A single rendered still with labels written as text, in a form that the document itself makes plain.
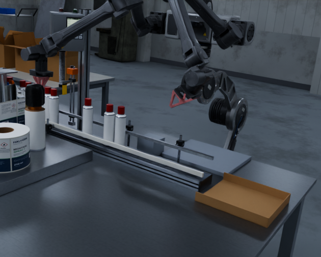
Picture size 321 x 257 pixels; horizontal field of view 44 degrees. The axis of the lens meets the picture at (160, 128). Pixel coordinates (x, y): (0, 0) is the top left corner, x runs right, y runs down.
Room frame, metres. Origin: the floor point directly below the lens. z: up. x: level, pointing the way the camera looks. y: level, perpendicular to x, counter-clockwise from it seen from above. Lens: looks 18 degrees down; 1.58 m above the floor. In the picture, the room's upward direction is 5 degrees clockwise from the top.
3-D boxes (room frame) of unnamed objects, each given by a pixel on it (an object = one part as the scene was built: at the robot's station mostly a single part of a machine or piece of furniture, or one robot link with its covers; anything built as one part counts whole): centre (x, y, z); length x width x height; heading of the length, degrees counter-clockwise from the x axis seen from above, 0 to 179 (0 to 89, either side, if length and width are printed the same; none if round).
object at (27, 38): (4.03, 1.29, 0.96); 0.53 x 0.45 x 0.37; 148
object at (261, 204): (1.45, -0.36, 0.85); 0.30 x 0.26 x 0.04; 57
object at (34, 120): (1.72, 0.57, 1.03); 0.09 x 0.09 x 0.30
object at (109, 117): (1.84, 0.25, 0.98); 0.05 x 0.05 x 0.20
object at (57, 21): (2.12, 0.53, 1.38); 0.17 x 0.10 x 0.19; 112
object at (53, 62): (3.78, 0.99, 0.97); 0.51 x 0.42 x 0.37; 152
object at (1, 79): (2.15, 0.89, 1.01); 0.14 x 0.13 x 0.26; 57
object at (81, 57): (2.14, 0.44, 1.16); 0.04 x 0.04 x 0.67; 57
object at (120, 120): (1.82, 0.19, 0.98); 0.05 x 0.05 x 0.20
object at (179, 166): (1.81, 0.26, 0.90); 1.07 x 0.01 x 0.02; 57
